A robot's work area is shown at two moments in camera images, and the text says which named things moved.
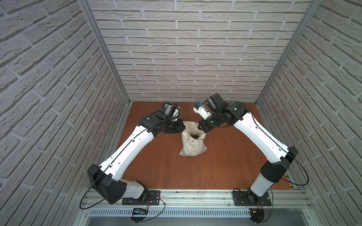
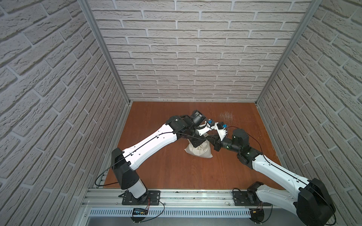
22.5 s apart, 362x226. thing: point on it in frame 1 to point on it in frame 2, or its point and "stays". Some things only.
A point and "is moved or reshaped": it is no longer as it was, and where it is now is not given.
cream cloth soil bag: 193,141 is moved or reshaped
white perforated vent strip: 174,212 stays
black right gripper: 198,127 to 216,141
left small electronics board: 139,214 stays
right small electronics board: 257,215 stays
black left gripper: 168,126 to 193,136
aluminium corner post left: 96,27 stays
